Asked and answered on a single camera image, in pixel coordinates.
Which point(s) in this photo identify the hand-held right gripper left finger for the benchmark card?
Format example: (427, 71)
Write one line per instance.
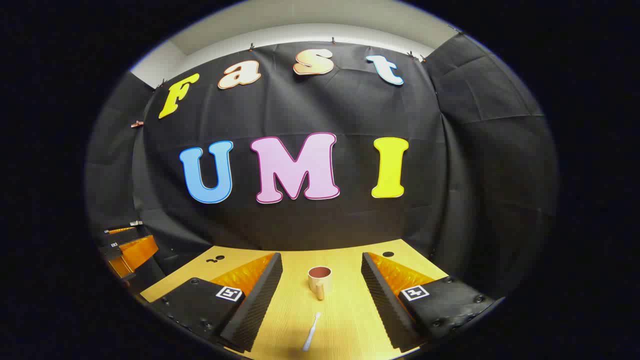
(255, 305)

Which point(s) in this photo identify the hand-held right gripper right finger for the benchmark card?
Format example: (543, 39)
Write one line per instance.
(382, 305)

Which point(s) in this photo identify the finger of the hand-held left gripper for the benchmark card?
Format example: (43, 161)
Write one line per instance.
(137, 252)
(120, 230)

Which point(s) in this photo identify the light blue toothbrush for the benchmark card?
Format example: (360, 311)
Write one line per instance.
(311, 332)

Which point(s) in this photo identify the beige cup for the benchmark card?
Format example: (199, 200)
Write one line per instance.
(316, 286)

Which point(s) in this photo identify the wooden desktop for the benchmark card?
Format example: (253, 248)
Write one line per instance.
(345, 310)

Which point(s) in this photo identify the black backdrop cloth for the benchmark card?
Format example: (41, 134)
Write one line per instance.
(350, 110)

